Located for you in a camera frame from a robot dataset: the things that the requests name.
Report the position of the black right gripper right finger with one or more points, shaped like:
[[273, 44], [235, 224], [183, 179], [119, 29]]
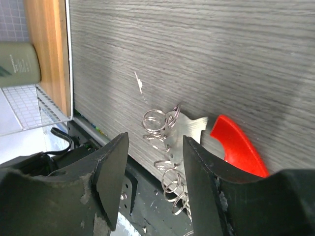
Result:
[[226, 201]]

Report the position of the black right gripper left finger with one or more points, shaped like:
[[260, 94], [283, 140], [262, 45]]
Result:
[[80, 199]]

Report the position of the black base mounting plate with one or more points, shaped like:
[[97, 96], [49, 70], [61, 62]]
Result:
[[143, 209]]

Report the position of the grey green bottle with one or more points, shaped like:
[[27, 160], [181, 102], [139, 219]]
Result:
[[19, 64]]

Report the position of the white wire shelf rack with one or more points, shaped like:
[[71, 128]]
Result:
[[44, 24]]

